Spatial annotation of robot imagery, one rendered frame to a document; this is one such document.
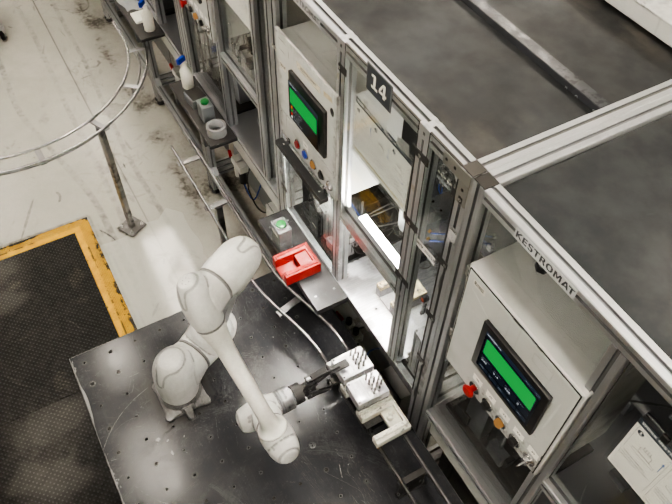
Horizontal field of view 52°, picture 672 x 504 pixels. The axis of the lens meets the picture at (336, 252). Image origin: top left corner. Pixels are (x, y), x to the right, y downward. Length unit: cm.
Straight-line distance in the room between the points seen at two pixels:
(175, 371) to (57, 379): 131
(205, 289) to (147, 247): 213
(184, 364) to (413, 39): 138
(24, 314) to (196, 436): 164
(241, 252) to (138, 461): 97
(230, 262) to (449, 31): 94
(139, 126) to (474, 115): 342
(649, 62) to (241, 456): 188
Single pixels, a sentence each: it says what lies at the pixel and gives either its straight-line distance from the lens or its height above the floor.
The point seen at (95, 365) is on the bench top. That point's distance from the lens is 299.
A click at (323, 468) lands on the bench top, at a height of 68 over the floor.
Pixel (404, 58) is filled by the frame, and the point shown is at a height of 201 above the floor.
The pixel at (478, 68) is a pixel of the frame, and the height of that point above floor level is 201.
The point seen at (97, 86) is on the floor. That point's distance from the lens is 536.
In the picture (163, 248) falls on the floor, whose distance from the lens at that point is 416.
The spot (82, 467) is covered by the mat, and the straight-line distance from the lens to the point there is 356.
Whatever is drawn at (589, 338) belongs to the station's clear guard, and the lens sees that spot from 157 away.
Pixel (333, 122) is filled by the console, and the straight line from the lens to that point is 221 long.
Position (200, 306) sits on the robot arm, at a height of 146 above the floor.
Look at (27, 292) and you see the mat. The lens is 418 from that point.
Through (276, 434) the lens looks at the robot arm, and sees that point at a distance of 234.
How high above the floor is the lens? 316
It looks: 52 degrees down
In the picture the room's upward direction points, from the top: 1 degrees clockwise
